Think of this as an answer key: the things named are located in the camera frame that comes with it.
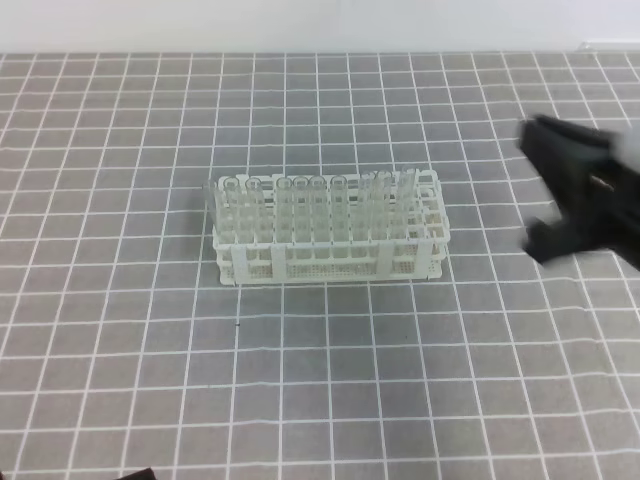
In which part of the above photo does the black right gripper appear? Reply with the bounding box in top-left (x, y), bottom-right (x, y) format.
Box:
top-left (518, 114), bottom-right (639, 268)

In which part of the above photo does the grey white-checked tablecloth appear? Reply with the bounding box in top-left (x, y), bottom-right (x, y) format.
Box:
top-left (1, 52), bottom-right (639, 479)

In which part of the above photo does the clear glass test tube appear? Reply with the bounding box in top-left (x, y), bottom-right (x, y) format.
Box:
top-left (392, 167), bottom-right (416, 239)

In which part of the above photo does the glass tube far left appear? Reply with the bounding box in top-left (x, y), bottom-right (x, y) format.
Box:
top-left (220, 176), bottom-right (241, 244)

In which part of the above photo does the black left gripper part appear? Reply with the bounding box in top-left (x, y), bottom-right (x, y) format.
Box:
top-left (117, 468), bottom-right (156, 480)

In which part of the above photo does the white plastic test tube rack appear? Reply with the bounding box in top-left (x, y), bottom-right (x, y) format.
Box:
top-left (203, 169), bottom-right (450, 285)

